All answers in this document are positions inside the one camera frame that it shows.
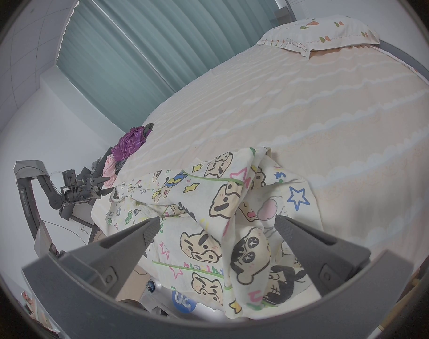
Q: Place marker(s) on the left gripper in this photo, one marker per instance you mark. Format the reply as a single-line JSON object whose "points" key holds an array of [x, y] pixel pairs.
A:
{"points": [[85, 190]]}

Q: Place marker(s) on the pink garment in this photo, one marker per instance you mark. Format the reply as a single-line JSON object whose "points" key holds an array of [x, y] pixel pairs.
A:
{"points": [[110, 170]]}

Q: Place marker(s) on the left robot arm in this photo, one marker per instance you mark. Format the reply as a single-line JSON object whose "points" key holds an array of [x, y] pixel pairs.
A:
{"points": [[29, 196]]}

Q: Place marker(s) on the grey bedside table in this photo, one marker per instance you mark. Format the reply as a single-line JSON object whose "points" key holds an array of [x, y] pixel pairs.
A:
{"points": [[282, 14]]}

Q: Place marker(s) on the black chest of drawers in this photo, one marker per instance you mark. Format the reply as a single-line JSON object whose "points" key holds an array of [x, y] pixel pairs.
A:
{"points": [[91, 170]]}

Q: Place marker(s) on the blue-green curtain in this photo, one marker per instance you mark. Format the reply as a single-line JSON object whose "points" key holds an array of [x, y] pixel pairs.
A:
{"points": [[186, 23], [101, 72]]}

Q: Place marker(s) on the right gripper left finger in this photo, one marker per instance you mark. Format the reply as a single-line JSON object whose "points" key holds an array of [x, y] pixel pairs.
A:
{"points": [[94, 263]]}

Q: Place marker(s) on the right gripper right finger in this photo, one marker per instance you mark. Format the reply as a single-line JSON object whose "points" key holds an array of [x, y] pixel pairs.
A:
{"points": [[338, 267]]}

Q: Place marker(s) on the purple garment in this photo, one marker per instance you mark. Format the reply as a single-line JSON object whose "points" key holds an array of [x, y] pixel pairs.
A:
{"points": [[131, 141]]}

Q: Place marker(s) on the white printed pyjama top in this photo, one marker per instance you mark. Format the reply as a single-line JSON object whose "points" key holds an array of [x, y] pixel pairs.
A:
{"points": [[207, 203]]}

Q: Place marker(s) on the bed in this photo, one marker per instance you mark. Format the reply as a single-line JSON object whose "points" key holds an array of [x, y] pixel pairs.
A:
{"points": [[306, 118]]}

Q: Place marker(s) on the white printed pillow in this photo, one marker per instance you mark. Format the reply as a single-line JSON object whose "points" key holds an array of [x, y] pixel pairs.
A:
{"points": [[324, 34]]}

